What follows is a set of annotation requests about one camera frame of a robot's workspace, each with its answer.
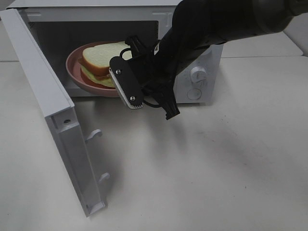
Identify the round door release button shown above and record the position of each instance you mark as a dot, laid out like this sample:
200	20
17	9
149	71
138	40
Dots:
194	94

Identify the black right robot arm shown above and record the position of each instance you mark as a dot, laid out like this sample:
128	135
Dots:
197	25

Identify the toast sandwich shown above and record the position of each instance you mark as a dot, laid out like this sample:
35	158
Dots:
94	63

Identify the white microwave oven body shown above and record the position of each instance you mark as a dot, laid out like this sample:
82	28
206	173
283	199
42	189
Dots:
61	26

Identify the white microwave door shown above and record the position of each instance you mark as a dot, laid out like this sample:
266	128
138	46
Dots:
59	112

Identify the white microwave knob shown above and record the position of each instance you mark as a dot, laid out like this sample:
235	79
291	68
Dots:
198	74

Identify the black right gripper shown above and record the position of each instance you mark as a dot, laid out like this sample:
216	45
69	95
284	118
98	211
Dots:
155	69

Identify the pink plate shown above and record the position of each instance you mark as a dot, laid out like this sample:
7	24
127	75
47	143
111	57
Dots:
73	69

